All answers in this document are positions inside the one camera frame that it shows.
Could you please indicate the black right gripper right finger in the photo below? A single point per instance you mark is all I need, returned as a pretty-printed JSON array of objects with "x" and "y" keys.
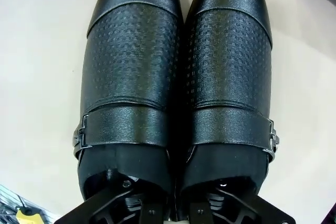
[{"x": 236, "y": 205}]

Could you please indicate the black leather buckle shoe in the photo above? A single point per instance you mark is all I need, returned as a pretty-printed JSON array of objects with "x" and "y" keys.
[
  {"x": 231, "y": 64},
  {"x": 131, "y": 64}
]

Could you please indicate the grey yellow object bottom left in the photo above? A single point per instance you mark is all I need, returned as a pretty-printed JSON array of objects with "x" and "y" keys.
[{"x": 10, "y": 203}]

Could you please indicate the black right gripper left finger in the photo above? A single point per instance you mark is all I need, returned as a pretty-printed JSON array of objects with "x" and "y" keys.
[{"x": 105, "y": 205}]

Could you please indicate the yellow label sticker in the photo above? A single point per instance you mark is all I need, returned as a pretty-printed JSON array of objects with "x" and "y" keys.
[{"x": 27, "y": 213}]

